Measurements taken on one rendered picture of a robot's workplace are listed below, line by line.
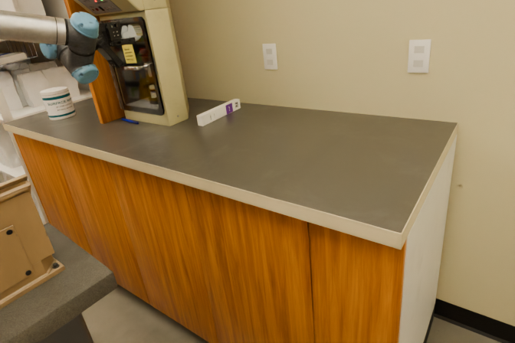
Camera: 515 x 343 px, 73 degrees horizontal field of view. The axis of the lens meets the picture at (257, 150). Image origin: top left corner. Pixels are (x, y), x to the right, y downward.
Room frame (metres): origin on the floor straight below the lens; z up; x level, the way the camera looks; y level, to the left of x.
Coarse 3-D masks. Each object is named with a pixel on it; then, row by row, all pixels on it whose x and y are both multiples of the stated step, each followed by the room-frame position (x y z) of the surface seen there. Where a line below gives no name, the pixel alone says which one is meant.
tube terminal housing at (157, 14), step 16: (144, 0) 1.44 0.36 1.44; (160, 0) 1.50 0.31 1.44; (112, 16) 1.57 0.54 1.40; (128, 16) 1.51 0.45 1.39; (144, 16) 1.44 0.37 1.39; (160, 16) 1.49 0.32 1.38; (160, 32) 1.48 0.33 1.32; (160, 48) 1.47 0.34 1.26; (176, 48) 1.62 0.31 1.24; (160, 64) 1.45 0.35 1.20; (176, 64) 1.52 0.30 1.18; (160, 80) 1.44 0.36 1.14; (176, 80) 1.50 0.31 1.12; (176, 96) 1.49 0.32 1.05; (128, 112) 1.61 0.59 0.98; (176, 112) 1.48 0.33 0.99
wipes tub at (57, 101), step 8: (56, 88) 1.83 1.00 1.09; (64, 88) 1.82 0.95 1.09; (48, 96) 1.76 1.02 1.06; (56, 96) 1.77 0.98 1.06; (64, 96) 1.80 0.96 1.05; (48, 104) 1.76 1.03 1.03; (56, 104) 1.77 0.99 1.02; (64, 104) 1.79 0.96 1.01; (72, 104) 1.84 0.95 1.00; (48, 112) 1.77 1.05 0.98; (56, 112) 1.76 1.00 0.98; (64, 112) 1.78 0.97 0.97; (72, 112) 1.81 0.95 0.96
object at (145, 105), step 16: (144, 32) 1.43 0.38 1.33; (112, 48) 1.59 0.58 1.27; (144, 48) 1.45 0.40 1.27; (128, 64) 1.53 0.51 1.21; (128, 80) 1.55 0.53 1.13; (144, 80) 1.48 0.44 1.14; (128, 96) 1.57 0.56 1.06; (144, 96) 1.50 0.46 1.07; (160, 96) 1.43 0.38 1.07; (144, 112) 1.51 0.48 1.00; (160, 112) 1.44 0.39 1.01
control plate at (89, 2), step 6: (78, 0) 1.54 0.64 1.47; (84, 0) 1.52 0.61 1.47; (90, 0) 1.50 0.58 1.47; (96, 0) 1.48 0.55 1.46; (108, 0) 1.45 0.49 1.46; (90, 6) 1.55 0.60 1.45; (96, 6) 1.53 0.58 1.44; (102, 6) 1.51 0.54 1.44; (108, 6) 1.49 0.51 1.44; (114, 6) 1.47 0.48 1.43; (96, 12) 1.57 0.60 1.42; (102, 12) 1.55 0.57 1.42; (108, 12) 1.53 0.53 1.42
